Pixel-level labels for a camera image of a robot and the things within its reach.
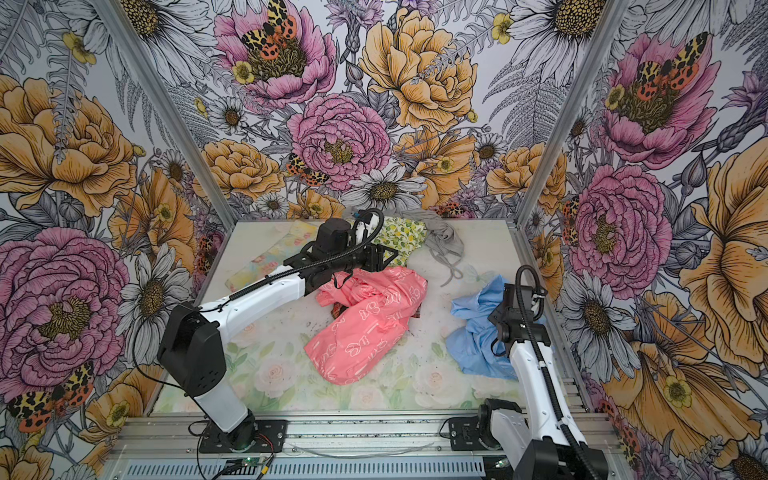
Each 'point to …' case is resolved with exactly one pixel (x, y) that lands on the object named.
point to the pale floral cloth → (304, 232)
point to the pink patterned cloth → (376, 307)
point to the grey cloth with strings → (441, 239)
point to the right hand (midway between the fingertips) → (505, 323)
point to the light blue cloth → (471, 344)
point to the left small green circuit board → (252, 461)
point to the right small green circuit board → (502, 463)
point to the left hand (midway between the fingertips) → (388, 258)
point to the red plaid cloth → (337, 308)
